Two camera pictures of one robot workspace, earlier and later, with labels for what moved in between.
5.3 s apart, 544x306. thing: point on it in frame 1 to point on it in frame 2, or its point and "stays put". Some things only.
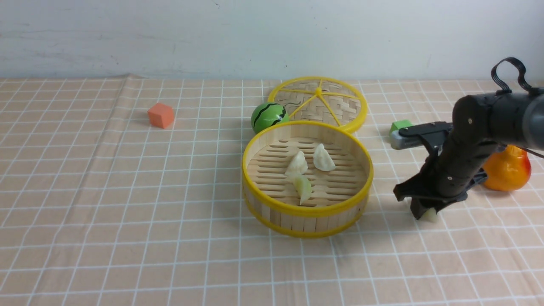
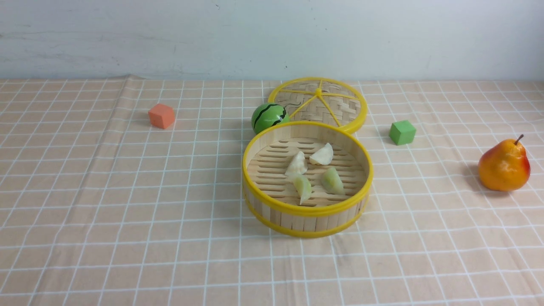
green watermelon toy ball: [267, 114] stays put
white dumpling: [298, 165] stays put
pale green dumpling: [430, 215] to [331, 182]
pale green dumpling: [302, 187] stays put
